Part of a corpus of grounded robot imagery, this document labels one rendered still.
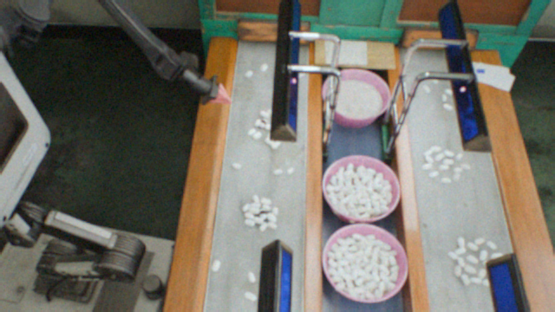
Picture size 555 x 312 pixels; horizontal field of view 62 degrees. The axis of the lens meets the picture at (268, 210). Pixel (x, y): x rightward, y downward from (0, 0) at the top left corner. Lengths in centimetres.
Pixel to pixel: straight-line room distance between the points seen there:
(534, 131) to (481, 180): 139
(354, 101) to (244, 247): 77
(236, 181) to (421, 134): 73
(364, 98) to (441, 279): 79
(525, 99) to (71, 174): 272
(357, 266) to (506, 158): 71
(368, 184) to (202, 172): 59
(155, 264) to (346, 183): 78
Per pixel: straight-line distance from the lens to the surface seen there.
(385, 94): 196
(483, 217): 174
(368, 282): 150
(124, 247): 152
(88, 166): 276
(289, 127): 133
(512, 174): 186
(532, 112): 328
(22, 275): 198
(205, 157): 168
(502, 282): 124
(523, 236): 173
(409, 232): 159
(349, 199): 163
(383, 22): 208
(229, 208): 159
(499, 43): 228
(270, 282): 108
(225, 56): 203
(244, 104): 187
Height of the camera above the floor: 211
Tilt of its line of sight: 60 degrees down
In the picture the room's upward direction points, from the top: 2 degrees clockwise
